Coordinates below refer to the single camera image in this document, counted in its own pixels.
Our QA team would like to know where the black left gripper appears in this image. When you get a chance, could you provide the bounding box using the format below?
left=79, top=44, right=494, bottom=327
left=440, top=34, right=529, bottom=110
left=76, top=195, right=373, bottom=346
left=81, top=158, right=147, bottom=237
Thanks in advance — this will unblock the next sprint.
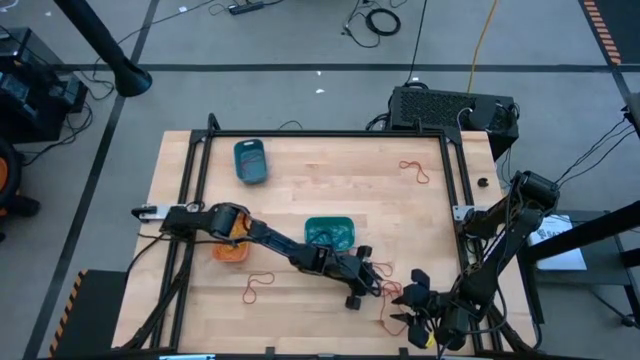
left=306, top=243, right=387, bottom=312

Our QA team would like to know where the coiled black cable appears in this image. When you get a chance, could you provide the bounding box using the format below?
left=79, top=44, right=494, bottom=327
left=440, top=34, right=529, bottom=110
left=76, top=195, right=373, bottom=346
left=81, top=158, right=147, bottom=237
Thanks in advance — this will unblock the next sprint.
left=364, top=7, right=403, bottom=38

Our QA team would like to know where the black hazard-striped mat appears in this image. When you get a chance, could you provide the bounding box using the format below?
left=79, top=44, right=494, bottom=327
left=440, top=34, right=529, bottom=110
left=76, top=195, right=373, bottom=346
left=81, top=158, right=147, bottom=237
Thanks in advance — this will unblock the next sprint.
left=578, top=0, right=640, bottom=67
left=47, top=268, right=129, bottom=359

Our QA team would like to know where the black metal table frame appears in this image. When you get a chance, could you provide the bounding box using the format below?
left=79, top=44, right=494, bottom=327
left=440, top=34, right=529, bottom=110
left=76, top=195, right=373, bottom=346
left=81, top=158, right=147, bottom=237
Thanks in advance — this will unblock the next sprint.
left=112, top=112, right=544, bottom=357

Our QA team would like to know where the teal plastic basket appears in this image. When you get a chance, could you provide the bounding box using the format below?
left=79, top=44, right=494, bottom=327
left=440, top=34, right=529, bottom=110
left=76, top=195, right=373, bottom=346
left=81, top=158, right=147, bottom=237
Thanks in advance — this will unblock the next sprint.
left=303, top=215, right=357, bottom=253

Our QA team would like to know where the blue plastic basket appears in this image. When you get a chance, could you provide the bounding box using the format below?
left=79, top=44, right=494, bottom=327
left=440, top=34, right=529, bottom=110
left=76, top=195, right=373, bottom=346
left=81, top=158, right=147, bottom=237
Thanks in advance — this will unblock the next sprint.
left=233, top=138, right=270, bottom=186

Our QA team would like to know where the long black cable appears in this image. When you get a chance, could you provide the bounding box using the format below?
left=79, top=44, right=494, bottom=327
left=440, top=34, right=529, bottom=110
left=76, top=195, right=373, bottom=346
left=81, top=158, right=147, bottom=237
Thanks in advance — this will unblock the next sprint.
left=403, top=0, right=430, bottom=85

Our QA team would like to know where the grey side table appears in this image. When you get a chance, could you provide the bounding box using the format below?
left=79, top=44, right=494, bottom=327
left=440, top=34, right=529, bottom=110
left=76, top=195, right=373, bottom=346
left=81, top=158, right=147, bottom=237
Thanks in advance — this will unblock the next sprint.
left=514, top=208, right=640, bottom=287

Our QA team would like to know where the black computer case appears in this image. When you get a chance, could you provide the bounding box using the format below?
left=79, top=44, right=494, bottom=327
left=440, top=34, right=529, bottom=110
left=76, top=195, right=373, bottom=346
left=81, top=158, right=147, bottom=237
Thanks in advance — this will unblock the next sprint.
left=387, top=85, right=521, bottom=162

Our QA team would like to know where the white printed paper sheet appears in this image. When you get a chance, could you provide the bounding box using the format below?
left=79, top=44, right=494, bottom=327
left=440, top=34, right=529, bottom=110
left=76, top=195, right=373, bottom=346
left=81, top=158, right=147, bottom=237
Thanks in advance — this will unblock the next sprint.
left=529, top=214, right=589, bottom=273

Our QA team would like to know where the thin black cable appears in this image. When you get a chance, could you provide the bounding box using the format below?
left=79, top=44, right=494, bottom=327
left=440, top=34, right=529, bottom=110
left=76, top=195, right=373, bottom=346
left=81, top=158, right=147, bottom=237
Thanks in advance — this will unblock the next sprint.
left=341, top=0, right=382, bottom=50

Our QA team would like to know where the orange plastic basket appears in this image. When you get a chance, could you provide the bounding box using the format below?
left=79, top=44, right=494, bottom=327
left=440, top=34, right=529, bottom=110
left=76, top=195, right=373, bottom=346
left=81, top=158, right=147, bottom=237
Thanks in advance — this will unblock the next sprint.
left=212, top=212, right=251, bottom=264

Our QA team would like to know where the orange black wheel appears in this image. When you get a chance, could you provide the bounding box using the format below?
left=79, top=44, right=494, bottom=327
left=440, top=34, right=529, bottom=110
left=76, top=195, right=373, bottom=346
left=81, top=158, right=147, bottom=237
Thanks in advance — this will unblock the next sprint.
left=0, top=137, right=42, bottom=244

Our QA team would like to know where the black tripod leg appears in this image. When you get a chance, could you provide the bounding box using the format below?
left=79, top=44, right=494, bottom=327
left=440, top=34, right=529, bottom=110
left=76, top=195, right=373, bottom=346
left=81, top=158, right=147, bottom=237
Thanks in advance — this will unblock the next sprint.
left=587, top=284, right=640, bottom=330

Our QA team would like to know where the blue rubber band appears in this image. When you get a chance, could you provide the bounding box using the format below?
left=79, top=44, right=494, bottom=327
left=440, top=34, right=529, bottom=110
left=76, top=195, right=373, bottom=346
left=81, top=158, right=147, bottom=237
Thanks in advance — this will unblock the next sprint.
left=327, top=227, right=351, bottom=249
left=314, top=227, right=337, bottom=249

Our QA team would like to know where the yellow cable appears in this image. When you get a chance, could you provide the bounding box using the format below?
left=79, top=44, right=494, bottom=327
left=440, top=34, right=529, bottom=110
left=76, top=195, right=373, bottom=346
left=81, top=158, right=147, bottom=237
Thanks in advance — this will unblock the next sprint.
left=466, top=0, right=501, bottom=95

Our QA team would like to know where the black equipment cart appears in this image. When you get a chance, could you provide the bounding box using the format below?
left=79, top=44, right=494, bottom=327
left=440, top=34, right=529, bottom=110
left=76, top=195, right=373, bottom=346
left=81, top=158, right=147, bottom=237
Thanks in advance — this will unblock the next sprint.
left=0, top=25, right=91, bottom=145

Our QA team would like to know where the black power strip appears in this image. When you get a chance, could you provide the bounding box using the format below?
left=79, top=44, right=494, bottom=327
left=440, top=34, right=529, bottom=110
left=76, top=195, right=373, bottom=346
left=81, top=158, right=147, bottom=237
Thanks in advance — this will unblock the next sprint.
left=227, top=1, right=266, bottom=16

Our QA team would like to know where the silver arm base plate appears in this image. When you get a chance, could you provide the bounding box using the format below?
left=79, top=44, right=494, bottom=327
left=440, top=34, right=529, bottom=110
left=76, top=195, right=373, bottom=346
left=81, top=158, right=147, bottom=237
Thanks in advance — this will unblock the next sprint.
left=130, top=203, right=174, bottom=222
left=452, top=203, right=489, bottom=222

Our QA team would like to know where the black support beam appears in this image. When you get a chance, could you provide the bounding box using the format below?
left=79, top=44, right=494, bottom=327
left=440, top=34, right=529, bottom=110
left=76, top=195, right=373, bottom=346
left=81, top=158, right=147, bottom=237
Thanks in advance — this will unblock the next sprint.
left=522, top=198, right=640, bottom=265

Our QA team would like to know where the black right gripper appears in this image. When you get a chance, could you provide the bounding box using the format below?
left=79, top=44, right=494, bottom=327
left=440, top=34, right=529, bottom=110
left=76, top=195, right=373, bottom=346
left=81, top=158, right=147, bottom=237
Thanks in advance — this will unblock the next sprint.
left=389, top=268, right=472, bottom=352

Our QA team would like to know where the black stand pole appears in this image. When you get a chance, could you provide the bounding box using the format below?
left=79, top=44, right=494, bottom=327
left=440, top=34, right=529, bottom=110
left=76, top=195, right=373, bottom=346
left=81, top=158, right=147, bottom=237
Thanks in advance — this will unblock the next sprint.
left=52, top=0, right=154, bottom=99

